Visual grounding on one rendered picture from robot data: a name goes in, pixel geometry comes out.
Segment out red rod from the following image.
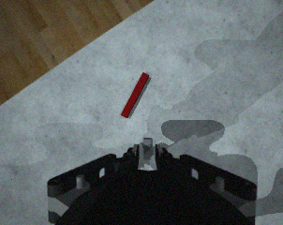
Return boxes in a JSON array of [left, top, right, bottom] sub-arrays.
[[121, 72, 149, 118]]

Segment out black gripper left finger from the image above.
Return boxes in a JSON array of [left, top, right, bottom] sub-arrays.
[[47, 144, 139, 224]]

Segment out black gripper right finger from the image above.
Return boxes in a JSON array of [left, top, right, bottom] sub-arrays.
[[155, 144, 257, 225]]

